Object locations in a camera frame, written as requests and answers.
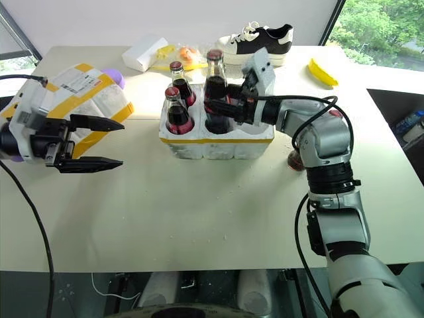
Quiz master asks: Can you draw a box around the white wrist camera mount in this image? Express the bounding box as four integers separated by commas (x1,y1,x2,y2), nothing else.
242,48,278,126
6,79,72,164

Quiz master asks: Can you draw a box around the dark window frame post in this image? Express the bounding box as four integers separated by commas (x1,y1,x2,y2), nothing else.
0,0,44,69
317,0,347,48

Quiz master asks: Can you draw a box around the white thin cable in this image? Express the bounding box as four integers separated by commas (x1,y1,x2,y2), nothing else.
90,271,144,299

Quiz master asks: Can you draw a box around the white paper pack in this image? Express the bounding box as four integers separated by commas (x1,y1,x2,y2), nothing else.
121,36,170,72

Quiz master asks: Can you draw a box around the purple plastic object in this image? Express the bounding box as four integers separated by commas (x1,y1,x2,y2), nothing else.
99,67,126,91

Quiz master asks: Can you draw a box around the blue packet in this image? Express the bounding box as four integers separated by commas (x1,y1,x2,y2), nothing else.
393,110,424,134

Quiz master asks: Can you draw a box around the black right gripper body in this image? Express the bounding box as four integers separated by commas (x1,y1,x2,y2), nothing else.
231,70,263,126

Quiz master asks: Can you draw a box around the black bin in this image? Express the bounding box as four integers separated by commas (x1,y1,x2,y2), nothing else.
366,87,424,187

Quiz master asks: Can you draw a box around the orange toy in bag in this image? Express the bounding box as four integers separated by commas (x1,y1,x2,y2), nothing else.
179,46,197,62

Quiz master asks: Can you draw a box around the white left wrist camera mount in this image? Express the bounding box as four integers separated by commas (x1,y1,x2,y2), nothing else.
6,79,72,164

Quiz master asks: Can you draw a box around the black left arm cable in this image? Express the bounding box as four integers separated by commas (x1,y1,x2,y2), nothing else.
0,74,56,318

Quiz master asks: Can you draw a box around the yellow banana toy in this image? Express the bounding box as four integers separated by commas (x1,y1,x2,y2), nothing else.
307,58,340,90

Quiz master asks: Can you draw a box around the yellow toy in bag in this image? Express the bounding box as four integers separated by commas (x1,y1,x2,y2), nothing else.
155,45,176,61

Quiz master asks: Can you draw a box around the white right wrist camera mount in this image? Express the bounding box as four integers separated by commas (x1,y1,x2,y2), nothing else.
242,48,278,126

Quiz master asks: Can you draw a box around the white foam crate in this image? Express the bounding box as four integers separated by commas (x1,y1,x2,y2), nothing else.
158,81,276,162

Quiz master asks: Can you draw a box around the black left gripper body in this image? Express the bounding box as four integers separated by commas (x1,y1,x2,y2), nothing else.
30,117,76,167

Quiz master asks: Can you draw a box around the clear plastic bag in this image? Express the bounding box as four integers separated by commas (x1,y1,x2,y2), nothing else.
149,42,211,72

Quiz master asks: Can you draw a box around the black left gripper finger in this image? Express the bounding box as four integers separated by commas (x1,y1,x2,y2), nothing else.
56,158,125,174
69,114,126,133

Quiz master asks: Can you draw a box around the black and white sneaker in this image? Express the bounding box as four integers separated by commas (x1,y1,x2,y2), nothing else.
216,21,295,68

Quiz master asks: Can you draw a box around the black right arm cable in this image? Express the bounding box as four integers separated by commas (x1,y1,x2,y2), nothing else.
256,95,362,318

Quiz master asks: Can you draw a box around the white rounded leg shape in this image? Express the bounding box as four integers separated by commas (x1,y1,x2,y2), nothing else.
136,271,182,309
236,269,275,316

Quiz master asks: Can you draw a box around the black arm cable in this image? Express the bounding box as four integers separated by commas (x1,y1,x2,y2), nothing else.
0,74,56,318
256,95,362,318

